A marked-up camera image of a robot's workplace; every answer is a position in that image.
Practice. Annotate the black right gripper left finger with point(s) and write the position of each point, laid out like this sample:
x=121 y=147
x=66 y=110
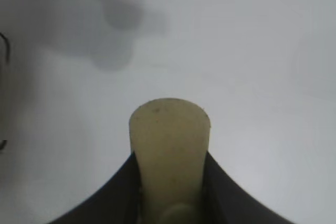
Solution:
x=110 y=197

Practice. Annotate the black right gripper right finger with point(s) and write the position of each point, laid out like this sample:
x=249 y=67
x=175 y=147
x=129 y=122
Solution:
x=236 y=197

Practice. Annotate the pale yellow egg yolk pastry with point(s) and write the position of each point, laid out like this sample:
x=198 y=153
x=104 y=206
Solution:
x=169 y=140

